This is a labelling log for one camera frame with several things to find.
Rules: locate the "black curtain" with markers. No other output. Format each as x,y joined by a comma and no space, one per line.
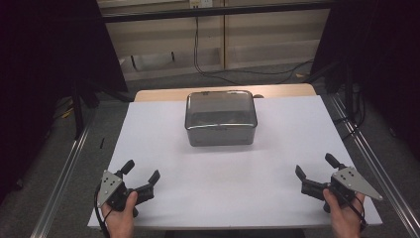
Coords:
383,49
39,66

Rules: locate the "aluminium floor rail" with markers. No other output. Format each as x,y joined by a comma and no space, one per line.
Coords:
383,172
62,178

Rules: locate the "black horizontal bar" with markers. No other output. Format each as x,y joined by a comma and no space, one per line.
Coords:
214,11

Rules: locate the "black metal stand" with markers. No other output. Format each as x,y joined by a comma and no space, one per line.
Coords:
78,109

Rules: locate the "person's right hand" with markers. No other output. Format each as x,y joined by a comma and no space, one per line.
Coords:
345,221

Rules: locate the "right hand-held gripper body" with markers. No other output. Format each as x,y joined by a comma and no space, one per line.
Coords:
350,180

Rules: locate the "small black floor object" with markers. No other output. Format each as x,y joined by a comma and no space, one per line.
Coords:
102,142

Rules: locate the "person's left hand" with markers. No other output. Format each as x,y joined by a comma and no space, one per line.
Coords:
120,223

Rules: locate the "grey metal box with lid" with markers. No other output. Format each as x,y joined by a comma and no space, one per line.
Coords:
220,114

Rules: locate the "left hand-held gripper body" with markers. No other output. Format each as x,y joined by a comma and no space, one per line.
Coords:
110,186

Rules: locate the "light wooden table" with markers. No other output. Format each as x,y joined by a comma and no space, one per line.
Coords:
165,94

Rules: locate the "white table sheet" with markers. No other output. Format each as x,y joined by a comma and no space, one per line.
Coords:
218,185

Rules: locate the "white wall outlet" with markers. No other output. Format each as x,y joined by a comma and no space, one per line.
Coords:
200,3

